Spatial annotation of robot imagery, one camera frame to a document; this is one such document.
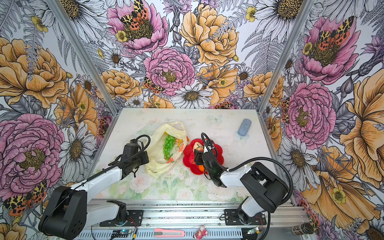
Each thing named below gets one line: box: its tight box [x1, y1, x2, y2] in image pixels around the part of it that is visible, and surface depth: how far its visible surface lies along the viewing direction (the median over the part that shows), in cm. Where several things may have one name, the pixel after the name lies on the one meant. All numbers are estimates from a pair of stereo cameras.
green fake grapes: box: [162, 134, 176, 161], surface depth 99 cm
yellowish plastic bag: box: [145, 121, 188, 178], surface depth 98 cm
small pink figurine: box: [193, 224, 209, 240], surface depth 70 cm
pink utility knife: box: [153, 228, 186, 238], surface depth 71 cm
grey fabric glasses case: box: [237, 118, 252, 136], surface depth 111 cm
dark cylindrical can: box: [291, 222, 314, 236], surface depth 66 cm
